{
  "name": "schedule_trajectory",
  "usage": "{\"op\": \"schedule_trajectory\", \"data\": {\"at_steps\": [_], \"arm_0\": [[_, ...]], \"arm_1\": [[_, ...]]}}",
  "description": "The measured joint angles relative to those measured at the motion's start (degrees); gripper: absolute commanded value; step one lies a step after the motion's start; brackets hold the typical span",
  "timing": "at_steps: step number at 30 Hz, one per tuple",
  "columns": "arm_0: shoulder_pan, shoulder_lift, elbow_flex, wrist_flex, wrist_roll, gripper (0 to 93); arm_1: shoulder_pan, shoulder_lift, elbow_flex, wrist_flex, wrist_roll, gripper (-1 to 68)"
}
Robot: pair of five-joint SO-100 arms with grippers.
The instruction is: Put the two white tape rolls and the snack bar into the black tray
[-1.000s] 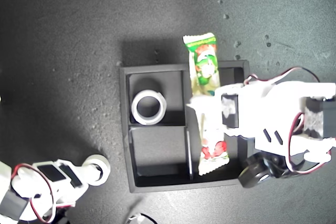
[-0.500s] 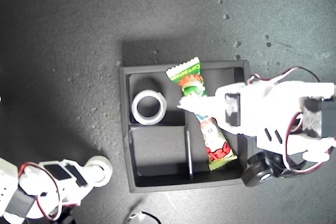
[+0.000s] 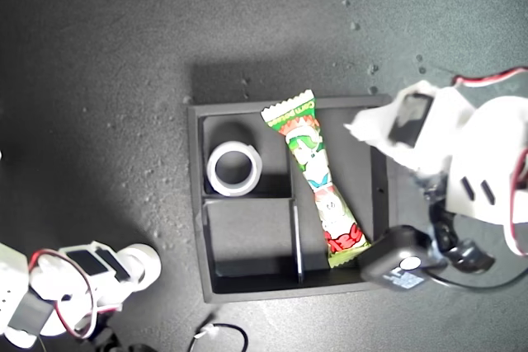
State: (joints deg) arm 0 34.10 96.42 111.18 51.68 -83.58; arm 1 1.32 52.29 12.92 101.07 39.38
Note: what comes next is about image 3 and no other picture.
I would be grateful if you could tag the green printed snack bar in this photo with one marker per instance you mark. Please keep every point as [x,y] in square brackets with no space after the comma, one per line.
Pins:
[313,158]

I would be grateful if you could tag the black tray with wells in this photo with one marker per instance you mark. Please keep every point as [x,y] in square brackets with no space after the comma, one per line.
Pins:
[247,228]

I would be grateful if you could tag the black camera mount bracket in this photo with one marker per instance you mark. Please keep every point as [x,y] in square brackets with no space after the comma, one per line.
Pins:
[466,257]
[105,335]

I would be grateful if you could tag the small black camera box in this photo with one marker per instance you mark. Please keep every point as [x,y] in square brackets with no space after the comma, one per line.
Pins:
[387,257]

